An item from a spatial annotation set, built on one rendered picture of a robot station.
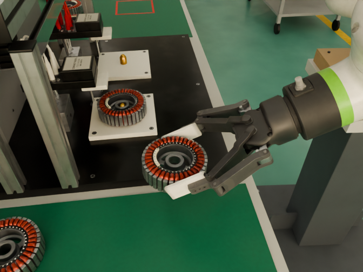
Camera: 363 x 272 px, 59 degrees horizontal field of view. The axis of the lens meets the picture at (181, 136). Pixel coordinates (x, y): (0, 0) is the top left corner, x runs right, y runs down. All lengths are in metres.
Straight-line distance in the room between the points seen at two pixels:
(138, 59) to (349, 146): 0.68
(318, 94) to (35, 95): 0.41
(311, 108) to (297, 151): 1.40
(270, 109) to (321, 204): 0.80
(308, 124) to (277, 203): 1.12
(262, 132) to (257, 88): 1.82
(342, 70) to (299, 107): 0.08
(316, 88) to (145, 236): 0.36
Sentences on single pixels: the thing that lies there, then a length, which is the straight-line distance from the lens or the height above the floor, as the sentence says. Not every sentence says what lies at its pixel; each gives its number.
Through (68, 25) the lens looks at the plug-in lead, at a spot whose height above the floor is 0.91.
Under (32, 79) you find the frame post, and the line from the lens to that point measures 0.51.
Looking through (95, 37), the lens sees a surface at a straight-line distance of 0.91.
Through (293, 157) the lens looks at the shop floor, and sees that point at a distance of 1.84.
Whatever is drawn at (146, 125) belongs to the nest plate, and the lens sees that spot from 0.73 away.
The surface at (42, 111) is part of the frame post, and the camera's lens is 0.54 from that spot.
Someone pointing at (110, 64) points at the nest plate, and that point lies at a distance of 0.98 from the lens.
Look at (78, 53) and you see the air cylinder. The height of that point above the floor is 0.82.
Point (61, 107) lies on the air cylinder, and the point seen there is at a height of 0.82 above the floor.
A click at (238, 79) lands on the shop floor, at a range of 2.40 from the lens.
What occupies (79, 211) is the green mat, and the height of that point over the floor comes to 0.75.
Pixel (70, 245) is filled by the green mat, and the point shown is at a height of 0.75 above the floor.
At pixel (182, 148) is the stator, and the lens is 0.57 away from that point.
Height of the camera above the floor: 1.25
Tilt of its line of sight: 42 degrees down
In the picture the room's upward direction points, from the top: straight up
